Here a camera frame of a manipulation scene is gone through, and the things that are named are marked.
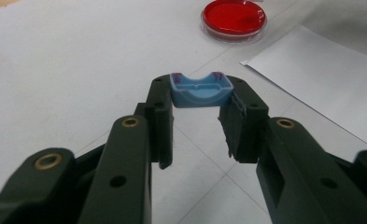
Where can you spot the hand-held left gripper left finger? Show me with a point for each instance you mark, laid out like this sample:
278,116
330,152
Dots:
131,174

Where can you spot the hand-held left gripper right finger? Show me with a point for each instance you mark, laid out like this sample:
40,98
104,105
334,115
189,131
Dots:
296,174

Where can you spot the small blue plastic cap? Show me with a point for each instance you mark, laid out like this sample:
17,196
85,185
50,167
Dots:
200,96

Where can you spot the white paper sheet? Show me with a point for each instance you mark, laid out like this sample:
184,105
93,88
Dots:
321,87

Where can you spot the large white table cover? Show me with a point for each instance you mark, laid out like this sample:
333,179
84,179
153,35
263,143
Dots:
63,62

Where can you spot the red petri dish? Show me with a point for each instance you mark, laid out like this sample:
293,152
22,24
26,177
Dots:
232,17

